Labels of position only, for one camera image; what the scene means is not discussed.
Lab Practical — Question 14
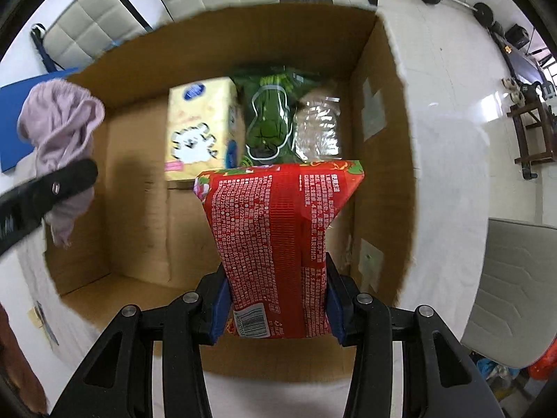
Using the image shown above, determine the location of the lilac cloth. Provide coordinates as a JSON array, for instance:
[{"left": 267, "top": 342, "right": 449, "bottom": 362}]
[{"left": 17, "top": 79, "right": 106, "bottom": 250}]

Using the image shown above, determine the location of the black barbell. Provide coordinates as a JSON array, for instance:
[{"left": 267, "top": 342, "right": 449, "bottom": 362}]
[{"left": 414, "top": 0, "right": 497, "bottom": 27}]

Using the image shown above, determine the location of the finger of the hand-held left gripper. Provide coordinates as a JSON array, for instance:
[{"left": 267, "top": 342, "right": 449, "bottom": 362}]
[{"left": 0, "top": 159, "right": 99, "bottom": 255}]

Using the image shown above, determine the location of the brown cloth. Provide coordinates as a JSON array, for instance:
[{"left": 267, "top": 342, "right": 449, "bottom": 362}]
[{"left": 0, "top": 304, "right": 49, "bottom": 415}]

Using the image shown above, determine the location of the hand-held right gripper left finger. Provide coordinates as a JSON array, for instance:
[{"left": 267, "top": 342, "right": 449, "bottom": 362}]
[{"left": 50, "top": 270, "right": 230, "bottom": 418}]

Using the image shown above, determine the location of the black box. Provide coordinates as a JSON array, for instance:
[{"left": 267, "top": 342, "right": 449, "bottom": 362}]
[{"left": 505, "top": 24, "right": 530, "bottom": 51}]

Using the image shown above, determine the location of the cardboard box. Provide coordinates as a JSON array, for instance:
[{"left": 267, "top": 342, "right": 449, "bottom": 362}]
[{"left": 44, "top": 3, "right": 421, "bottom": 377}]

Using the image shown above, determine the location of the yellow tissue pack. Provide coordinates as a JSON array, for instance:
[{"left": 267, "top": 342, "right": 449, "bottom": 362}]
[{"left": 164, "top": 76, "right": 239, "bottom": 182}]

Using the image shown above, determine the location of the blue mat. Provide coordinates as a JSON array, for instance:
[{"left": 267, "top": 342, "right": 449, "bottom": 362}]
[{"left": 0, "top": 67, "right": 83, "bottom": 174}]

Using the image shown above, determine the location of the clear plastic packet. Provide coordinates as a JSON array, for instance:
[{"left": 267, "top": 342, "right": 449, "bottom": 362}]
[{"left": 292, "top": 89, "right": 349, "bottom": 164}]

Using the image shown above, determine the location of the red plastic bag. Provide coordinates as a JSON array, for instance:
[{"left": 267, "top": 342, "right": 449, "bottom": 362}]
[{"left": 528, "top": 339, "right": 557, "bottom": 380}]

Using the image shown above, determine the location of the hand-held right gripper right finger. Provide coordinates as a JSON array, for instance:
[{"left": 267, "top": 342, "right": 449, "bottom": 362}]
[{"left": 324, "top": 253, "right": 505, "bottom": 418}]

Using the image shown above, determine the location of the red printed tissue packet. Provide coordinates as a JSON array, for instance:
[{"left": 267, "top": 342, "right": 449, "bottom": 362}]
[{"left": 194, "top": 160, "right": 365, "bottom": 339}]

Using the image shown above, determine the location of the dark wooden stool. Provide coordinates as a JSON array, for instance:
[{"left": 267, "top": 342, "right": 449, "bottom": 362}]
[{"left": 507, "top": 91, "right": 557, "bottom": 181}]

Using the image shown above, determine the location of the green printed packet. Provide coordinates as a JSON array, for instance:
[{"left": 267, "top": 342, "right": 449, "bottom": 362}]
[{"left": 230, "top": 65, "right": 327, "bottom": 169}]

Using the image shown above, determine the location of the grey chair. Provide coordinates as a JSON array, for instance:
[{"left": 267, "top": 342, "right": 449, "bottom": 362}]
[{"left": 460, "top": 217, "right": 557, "bottom": 369}]

